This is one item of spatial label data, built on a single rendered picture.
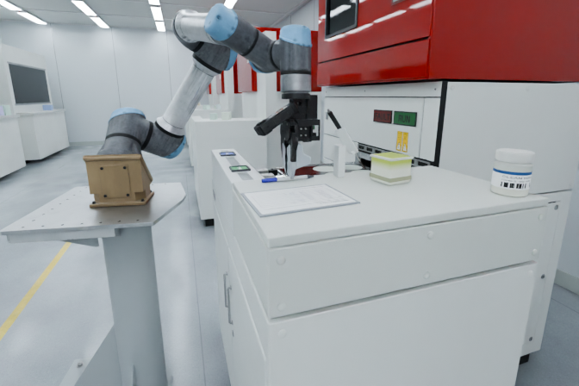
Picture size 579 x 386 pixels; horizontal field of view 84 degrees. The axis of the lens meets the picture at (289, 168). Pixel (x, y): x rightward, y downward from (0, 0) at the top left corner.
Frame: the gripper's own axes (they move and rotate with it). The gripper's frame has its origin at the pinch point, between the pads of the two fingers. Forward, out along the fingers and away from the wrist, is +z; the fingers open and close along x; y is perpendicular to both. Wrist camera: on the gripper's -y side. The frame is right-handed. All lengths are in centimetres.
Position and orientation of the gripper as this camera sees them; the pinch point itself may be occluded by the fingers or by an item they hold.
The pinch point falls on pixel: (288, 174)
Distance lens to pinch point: 81.5
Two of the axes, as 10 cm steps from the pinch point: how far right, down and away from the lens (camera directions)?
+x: -3.3, -1.7, 9.3
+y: 9.5, -0.6, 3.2
